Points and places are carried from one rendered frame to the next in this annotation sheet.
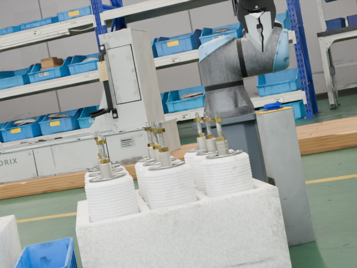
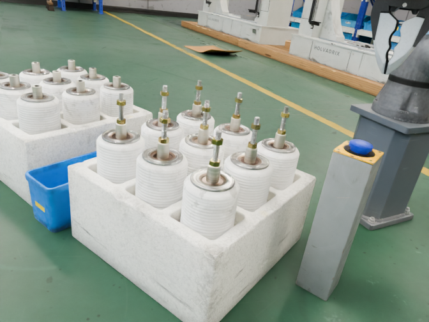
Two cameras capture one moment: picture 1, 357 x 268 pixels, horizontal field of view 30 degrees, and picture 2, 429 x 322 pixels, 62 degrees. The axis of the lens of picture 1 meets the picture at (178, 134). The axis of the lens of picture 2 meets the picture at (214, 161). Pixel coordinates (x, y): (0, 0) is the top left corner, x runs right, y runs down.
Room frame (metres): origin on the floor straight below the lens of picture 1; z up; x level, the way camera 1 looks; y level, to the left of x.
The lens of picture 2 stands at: (0.94, -0.44, 0.54)
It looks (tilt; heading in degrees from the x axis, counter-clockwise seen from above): 25 degrees down; 42
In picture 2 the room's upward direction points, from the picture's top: 7 degrees clockwise
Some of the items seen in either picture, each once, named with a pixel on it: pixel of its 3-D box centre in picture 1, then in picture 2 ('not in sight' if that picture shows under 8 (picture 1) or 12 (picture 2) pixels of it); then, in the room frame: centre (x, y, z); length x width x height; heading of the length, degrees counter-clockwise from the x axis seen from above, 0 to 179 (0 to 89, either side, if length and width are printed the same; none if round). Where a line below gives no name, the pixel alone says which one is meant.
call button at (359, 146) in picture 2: (273, 107); (360, 147); (1.55, -0.23, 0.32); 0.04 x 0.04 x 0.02
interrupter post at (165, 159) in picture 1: (165, 160); (163, 150); (1.32, 0.03, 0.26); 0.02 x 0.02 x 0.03
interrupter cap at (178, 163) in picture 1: (166, 166); (162, 156); (1.32, 0.03, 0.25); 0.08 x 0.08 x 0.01
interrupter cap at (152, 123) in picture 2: (105, 173); (162, 124); (1.42, 0.17, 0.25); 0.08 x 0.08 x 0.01
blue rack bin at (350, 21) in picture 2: not in sight; (358, 21); (7.31, 2.44, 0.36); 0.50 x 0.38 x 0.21; 162
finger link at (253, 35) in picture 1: (251, 34); (386, 42); (1.57, -0.21, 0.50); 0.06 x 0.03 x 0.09; 8
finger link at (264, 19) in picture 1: (263, 32); (406, 46); (1.57, -0.24, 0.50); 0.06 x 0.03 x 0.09; 8
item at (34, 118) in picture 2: not in sight; (41, 131); (1.26, 0.46, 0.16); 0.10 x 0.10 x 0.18
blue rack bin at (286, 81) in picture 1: (279, 82); not in sight; (6.21, -1.01, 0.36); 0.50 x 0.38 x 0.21; 162
